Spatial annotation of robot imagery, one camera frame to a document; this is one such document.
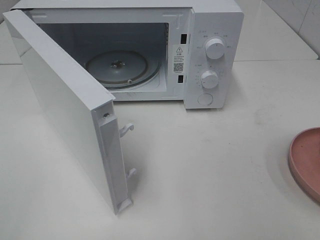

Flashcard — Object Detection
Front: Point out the white microwave oven body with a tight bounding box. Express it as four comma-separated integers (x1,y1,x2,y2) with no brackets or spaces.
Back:
9,0,244,109

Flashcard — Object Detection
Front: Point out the white warning label sticker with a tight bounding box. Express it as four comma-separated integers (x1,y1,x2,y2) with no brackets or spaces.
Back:
172,44,186,74

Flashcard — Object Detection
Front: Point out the white control knob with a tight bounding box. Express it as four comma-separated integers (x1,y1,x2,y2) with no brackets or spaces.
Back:
200,70,219,89
205,37,226,60

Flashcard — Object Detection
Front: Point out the round white door button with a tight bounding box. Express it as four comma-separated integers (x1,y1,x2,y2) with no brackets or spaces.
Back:
197,93,214,106

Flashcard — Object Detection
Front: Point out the pink round plate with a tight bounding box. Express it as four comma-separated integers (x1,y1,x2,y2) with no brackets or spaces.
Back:
288,127,320,202

